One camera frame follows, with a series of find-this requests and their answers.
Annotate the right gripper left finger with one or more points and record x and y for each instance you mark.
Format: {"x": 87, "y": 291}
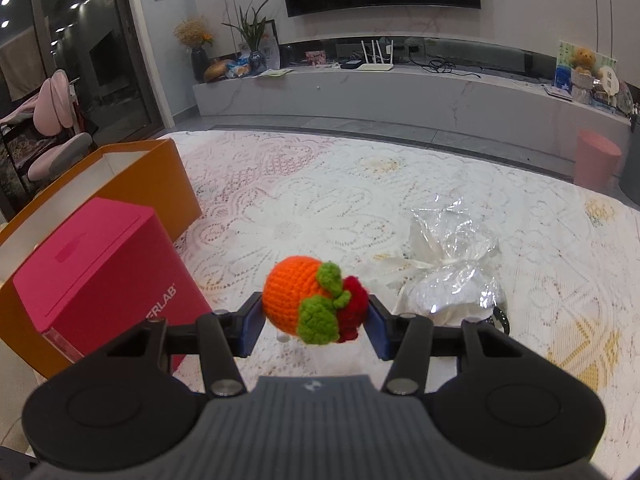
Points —
{"x": 141, "y": 394}

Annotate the white wifi router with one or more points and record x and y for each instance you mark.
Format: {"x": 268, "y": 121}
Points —
{"x": 373, "y": 60}

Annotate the green plant in glass vase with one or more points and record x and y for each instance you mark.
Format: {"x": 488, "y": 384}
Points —
{"x": 251, "y": 27}

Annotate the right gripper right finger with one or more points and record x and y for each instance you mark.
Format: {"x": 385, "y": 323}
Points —
{"x": 488, "y": 395}

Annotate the red lidded candy container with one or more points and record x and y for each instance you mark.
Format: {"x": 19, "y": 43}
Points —
{"x": 108, "y": 267}

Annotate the small teddy bear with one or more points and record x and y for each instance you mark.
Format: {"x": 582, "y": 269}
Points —
{"x": 582, "y": 63}

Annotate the orange cardboard box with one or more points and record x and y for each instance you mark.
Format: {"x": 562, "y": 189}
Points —
{"x": 145, "y": 173}

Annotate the clear plastic bundle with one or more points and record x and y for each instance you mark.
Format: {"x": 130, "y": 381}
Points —
{"x": 447, "y": 271}

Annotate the pink office chair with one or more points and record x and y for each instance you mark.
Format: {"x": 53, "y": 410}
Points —
{"x": 52, "y": 112}

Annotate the white marble tv console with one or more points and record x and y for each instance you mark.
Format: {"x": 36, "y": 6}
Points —
{"x": 487, "y": 116}

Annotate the pink waste bin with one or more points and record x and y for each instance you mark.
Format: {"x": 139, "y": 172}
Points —
{"x": 596, "y": 160}

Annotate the dried flowers in dark vase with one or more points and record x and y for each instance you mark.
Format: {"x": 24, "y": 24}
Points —
{"x": 193, "y": 33}

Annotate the orange crochet fruit toy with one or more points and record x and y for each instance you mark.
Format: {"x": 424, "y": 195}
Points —
{"x": 311, "y": 300}

